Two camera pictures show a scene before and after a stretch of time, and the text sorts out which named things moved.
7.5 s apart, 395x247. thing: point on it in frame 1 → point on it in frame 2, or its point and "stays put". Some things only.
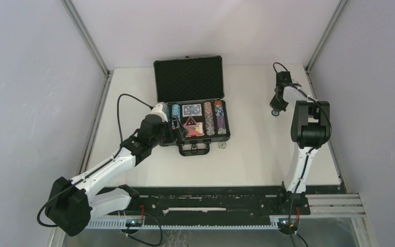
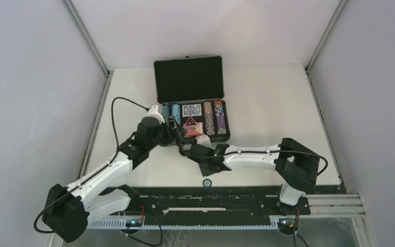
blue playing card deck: x=192 y=110 stays put
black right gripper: x=278 y=107 → x=205 y=172
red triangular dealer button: x=190 y=121 stays put
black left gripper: x=179 y=131 stays put
